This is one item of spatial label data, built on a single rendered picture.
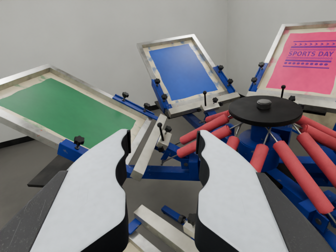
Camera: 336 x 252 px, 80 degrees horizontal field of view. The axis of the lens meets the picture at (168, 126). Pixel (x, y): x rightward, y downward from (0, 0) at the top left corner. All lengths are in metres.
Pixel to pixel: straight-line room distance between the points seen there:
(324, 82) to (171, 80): 1.10
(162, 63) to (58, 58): 2.48
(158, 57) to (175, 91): 0.41
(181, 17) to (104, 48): 1.54
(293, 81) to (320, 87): 0.18
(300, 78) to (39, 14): 3.60
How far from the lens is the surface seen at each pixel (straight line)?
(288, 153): 0.91
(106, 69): 4.03
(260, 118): 0.94
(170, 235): 0.84
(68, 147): 0.97
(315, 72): 1.86
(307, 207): 0.97
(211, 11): 4.58
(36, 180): 1.53
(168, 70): 1.81
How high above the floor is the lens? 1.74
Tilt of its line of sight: 28 degrees down
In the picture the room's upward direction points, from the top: 8 degrees counter-clockwise
